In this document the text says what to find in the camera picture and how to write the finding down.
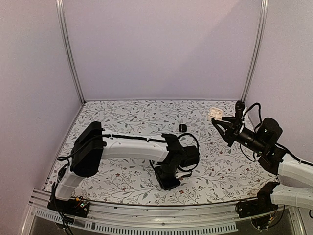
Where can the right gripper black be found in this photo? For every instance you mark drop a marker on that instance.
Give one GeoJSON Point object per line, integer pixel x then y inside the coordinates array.
{"type": "Point", "coordinates": [235, 126]}

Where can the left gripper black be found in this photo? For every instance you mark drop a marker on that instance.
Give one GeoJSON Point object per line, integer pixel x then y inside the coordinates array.
{"type": "Point", "coordinates": [167, 186]}

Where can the white charging case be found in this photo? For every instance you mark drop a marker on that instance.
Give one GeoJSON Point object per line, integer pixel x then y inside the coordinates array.
{"type": "Point", "coordinates": [215, 113]}

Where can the black earbud charging case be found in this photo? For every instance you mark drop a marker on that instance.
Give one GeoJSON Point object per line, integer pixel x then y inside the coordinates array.
{"type": "Point", "coordinates": [182, 128]}

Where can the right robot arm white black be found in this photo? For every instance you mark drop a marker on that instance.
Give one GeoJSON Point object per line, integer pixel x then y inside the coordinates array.
{"type": "Point", "coordinates": [272, 158]}

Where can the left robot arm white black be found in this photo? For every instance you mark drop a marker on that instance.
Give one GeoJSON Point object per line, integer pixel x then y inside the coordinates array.
{"type": "Point", "coordinates": [96, 143]}

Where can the floral patterned table mat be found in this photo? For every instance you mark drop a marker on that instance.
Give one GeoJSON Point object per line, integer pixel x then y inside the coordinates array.
{"type": "Point", "coordinates": [222, 170]}

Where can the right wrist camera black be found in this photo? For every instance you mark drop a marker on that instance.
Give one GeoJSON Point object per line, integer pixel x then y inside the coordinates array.
{"type": "Point", "coordinates": [239, 109]}

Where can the aluminium front rail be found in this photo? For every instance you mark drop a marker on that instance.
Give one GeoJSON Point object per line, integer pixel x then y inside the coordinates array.
{"type": "Point", "coordinates": [180, 212]}

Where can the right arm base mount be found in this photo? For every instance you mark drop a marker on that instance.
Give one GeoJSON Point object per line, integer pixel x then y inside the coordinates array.
{"type": "Point", "coordinates": [262, 204]}

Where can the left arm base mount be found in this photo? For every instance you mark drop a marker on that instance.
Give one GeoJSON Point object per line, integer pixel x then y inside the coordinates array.
{"type": "Point", "coordinates": [78, 207]}

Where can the right aluminium corner post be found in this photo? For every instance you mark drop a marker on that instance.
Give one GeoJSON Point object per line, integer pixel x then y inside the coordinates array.
{"type": "Point", "coordinates": [256, 49]}

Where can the aluminium corner post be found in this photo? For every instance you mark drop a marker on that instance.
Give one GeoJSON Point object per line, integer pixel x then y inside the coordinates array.
{"type": "Point", "coordinates": [70, 58]}
{"type": "Point", "coordinates": [256, 49]}

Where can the left aluminium corner post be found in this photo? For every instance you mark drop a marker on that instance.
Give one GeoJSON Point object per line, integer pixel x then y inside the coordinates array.
{"type": "Point", "coordinates": [70, 58]}

